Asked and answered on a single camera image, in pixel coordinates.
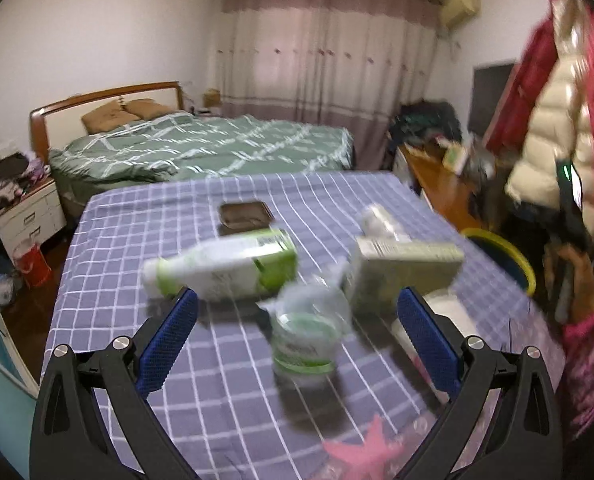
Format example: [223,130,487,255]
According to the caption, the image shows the red bucket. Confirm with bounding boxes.
[12,240,53,288]

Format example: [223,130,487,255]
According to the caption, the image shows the pink star sticker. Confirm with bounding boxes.
[323,414,403,480]

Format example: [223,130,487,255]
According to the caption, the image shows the black television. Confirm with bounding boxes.
[467,61,518,136]

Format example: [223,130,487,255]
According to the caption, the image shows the blue checked tablecloth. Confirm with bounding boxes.
[40,170,568,480]

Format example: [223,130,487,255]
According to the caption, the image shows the pile of small clothes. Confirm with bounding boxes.
[0,157,48,206]

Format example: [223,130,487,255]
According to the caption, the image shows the cream puffer jacket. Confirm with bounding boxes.
[504,0,594,211]

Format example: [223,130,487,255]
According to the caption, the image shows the person's right hand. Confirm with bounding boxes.
[559,245,594,321]

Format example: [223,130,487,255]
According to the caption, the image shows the white printed cardboard box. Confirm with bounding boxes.
[343,236,465,313]

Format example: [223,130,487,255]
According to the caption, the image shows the beige air conditioner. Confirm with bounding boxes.
[438,0,480,28]

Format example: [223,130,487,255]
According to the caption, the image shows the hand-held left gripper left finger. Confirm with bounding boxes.
[30,287,200,480]

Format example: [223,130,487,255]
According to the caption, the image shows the person's right forearm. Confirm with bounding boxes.
[559,295,594,443]

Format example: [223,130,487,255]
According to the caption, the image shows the white plastic bags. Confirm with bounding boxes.
[0,272,25,308]

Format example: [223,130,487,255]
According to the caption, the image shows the green and white carton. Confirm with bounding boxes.
[142,227,299,303]

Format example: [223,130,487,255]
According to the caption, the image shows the clear plastic cup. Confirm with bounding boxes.
[257,272,353,376]

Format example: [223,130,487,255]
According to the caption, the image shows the pile of dark clothes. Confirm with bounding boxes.
[387,101,462,148]

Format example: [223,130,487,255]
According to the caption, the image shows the wooden bed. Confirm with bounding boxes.
[30,80,355,221]

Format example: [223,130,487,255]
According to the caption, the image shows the blue bin with yellow rim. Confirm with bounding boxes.
[461,227,536,297]

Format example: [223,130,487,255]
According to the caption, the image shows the green checked quilt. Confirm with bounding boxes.
[47,114,355,183]

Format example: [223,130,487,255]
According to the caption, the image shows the brown pillow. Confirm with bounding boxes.
[126,99,175,121]
[80,101,140,135]

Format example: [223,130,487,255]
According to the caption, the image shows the red coat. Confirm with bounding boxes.
[482,0,594,241]

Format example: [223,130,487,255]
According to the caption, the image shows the white nightstand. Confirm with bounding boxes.
[0,177,67,253]

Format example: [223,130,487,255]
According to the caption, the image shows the pink and white curtain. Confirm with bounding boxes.
[216,0,440,168]

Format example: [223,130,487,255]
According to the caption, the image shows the wooden desk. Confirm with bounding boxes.
[394,142,492,233]

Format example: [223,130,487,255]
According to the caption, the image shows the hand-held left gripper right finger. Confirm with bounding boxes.
[392,287,562,480]

